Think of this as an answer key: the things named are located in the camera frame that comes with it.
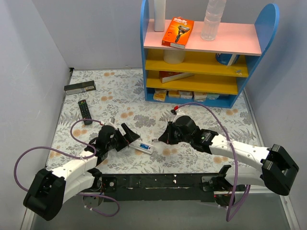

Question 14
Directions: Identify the orange razor box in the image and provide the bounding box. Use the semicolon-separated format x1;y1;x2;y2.
162;17;194;49

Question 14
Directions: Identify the blue battery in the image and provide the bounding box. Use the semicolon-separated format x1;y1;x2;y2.
140;143;150;150

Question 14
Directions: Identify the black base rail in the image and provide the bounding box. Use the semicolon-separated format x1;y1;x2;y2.
74;173;237;203

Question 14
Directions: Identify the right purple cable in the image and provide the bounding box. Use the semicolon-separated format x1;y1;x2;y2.
174;102;251;222

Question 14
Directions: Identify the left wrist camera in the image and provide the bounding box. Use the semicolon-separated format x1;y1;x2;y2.
104;117;118;130

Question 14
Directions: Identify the green soap pack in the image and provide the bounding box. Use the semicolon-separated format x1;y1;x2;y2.
207;93;220;100

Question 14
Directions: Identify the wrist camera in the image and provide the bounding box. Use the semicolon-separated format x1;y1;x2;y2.
171;105;186;123
104;117;118;130

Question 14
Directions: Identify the white cylinder roll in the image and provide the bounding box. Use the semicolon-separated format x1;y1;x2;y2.
163;50;186;65

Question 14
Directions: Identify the black remote control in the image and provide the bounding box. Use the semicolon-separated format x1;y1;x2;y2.
78;100;93;126

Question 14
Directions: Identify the white remote control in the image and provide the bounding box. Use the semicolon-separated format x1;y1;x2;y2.
129;139;154;155

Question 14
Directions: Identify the blue white cup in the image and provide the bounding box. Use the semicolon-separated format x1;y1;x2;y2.
215;53;240;66

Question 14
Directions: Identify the floral table cloth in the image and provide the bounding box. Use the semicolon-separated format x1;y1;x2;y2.
46;69;259;173

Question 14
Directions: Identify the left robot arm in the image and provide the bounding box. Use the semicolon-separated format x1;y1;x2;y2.
23;122;140;220

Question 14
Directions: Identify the black rectangular box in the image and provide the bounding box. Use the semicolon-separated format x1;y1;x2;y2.
64;80;96;95

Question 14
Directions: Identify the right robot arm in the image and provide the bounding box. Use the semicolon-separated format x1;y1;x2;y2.
158;115;299;196

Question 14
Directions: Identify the blue yellow pink shelf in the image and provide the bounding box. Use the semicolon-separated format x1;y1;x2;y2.
140;0;280;108

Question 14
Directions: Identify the red white book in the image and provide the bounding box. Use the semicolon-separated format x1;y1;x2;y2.
159;71;194;83

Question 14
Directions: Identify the white tall bottle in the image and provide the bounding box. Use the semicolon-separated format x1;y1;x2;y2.
154;0;166;32

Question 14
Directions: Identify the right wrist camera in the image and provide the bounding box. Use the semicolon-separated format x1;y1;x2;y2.
171;105;186;123

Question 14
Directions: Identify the clear plastic water bottle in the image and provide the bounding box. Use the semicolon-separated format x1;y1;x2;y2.
201;0;226;41

